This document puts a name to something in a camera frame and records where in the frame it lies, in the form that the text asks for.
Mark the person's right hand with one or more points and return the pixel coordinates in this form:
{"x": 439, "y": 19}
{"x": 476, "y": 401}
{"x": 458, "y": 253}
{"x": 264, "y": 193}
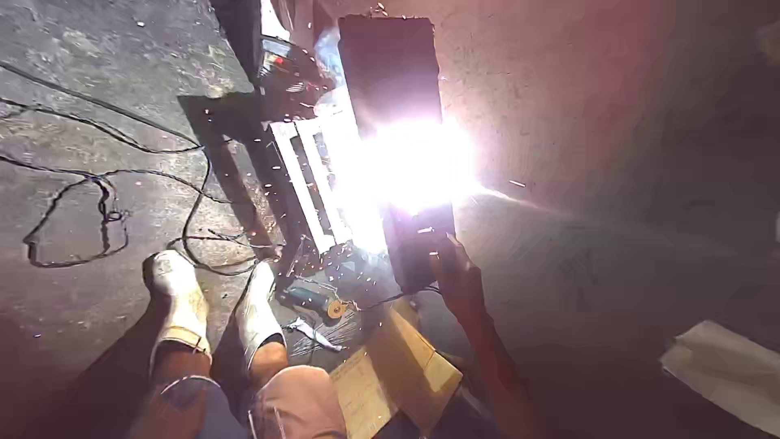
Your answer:
{"x": 461, "y": 283}

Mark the person's right fingers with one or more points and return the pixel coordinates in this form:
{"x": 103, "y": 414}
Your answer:
{"x": 453, "y": 251}

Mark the dark rectangular board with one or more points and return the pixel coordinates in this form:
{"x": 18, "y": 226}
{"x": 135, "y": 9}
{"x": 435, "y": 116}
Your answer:
{"x": 393, "y": 67}

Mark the person's right forearm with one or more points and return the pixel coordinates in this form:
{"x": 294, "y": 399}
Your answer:
{"x": 501, "y": 372}

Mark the brown cardboard box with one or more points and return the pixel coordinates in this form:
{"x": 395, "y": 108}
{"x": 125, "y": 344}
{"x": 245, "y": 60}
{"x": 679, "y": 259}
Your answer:
{"x": 411, "y": 353}

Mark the bundle of thin metal rods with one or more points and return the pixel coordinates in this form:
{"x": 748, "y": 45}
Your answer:
{"x": 332, "y": 335}

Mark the green angle grinder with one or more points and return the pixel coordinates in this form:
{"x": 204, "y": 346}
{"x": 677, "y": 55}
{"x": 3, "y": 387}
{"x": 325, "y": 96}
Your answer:
{"x": 309, "y": 300}

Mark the crumpled white wrapper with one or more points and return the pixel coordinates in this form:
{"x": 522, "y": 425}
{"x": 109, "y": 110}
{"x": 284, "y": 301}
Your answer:
{"x": 315, "y": 334}

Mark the person's legs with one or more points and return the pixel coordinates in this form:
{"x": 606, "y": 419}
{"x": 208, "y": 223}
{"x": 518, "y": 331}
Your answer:
{"x": 298, "y": 399}

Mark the flat pale cardboard piece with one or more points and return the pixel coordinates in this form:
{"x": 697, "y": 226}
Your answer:
{"x": 725, "y": 369}

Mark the white slatted metal frame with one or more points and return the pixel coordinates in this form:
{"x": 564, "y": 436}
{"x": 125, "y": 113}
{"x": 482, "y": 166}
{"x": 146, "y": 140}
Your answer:
{"x": 303, "y": 183}

